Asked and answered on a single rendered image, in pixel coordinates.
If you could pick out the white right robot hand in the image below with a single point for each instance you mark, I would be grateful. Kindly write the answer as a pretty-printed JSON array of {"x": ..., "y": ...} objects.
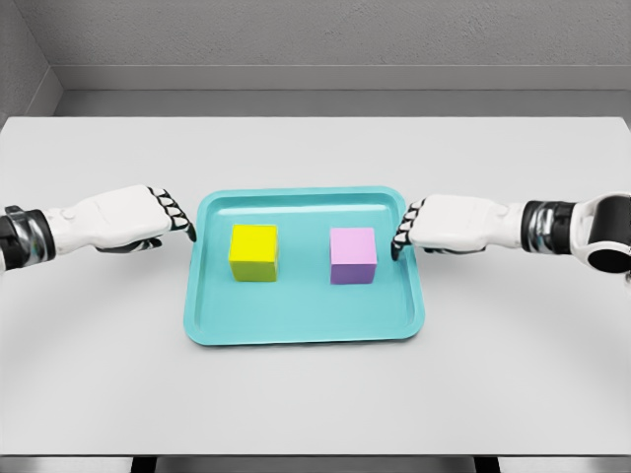
[{"x": 453, "y": 222}]

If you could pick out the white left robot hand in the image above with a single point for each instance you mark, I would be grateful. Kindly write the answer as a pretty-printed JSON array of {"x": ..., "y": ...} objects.
[{"x": 128, "y": 215}]

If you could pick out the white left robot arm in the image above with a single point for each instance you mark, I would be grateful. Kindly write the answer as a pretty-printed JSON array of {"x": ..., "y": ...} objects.
[{"x": 34, "y": 230}]

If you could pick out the pink cube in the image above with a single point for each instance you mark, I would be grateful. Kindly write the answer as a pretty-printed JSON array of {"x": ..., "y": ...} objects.
[{"x": 353, "y": 256}]

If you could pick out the yellow cube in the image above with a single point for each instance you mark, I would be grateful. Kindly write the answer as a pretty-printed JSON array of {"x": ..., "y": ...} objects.
[{"x": 254, "y": 252}]

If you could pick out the teal plastic tray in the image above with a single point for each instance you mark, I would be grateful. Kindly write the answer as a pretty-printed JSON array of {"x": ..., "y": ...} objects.
[{"x": 303, "y": 300}]

